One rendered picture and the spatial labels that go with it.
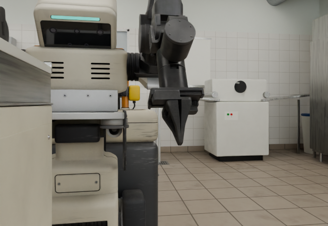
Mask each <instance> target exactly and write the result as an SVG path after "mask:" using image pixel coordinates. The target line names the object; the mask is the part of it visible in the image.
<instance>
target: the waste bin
mask: <svg viewBox="0 0 328 226"><path fill-rule="evenodd" d="M301 115H302V129H303V143H304V152H305V153H309V154H313V151H312V149H311V148H310V113H302V114H301Z"/></svg>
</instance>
